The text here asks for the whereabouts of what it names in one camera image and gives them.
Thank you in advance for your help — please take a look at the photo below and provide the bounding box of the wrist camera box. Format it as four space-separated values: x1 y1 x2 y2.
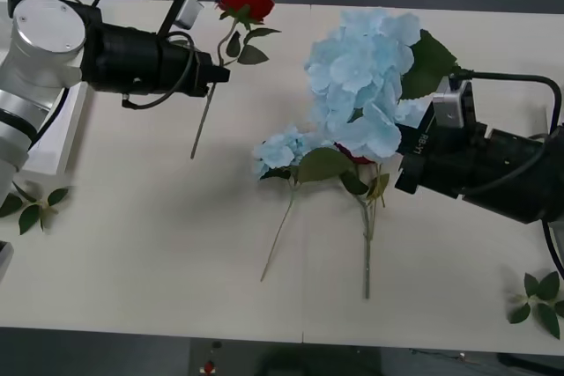
431 77 476 129
174 0 204 30

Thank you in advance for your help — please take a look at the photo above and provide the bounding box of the loose green leaf twig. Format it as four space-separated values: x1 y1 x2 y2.
506 270 564 349
0 181 71 236

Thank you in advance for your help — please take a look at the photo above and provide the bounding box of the black left wrist camera cable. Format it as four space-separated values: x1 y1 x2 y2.
92 0 208 109

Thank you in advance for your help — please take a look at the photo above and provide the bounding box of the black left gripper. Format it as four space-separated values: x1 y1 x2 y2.
159 35 232 98

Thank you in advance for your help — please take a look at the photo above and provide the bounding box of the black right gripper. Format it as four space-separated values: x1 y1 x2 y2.
393 105 488 202

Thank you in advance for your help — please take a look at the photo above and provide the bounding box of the small pale blue flower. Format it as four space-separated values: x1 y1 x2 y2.
251 125 353 283

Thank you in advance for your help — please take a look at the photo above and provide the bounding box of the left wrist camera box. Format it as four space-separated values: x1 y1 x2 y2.
174 0 204 30

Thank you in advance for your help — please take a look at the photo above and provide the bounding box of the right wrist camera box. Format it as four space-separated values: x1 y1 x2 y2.
431 77 476 129

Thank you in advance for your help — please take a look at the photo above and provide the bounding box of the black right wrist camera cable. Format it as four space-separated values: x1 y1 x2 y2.
448 68 564 139

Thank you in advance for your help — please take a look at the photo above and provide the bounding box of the shallow white box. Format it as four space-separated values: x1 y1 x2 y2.
0 0 94 175

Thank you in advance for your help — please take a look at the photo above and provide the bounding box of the large pale blue flower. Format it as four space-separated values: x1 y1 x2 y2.
303 8 459 161

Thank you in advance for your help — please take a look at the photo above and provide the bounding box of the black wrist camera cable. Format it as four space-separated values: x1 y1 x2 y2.
448 68 564 139
92 0 208 109

